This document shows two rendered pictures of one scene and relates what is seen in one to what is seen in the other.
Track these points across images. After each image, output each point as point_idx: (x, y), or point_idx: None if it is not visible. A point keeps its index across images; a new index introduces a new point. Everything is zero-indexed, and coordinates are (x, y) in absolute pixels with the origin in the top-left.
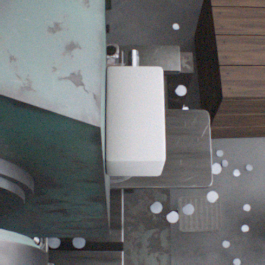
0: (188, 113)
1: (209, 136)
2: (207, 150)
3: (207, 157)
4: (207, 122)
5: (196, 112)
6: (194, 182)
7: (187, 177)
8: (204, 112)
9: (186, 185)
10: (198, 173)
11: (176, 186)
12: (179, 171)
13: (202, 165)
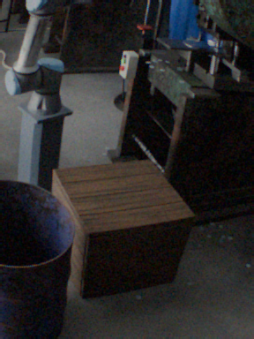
0: (176, 47)
1: (165, 43)
2: (163, 41)
3: (162, 41)
4: (168, 45)
5: (174, 47)
6: (162, 38)
7: (166, 39)
8: (171, 47)
9: (165, 38)
10: (162, 39)
11: (168, 38)
12: (169, 40)
13: (162, 40)
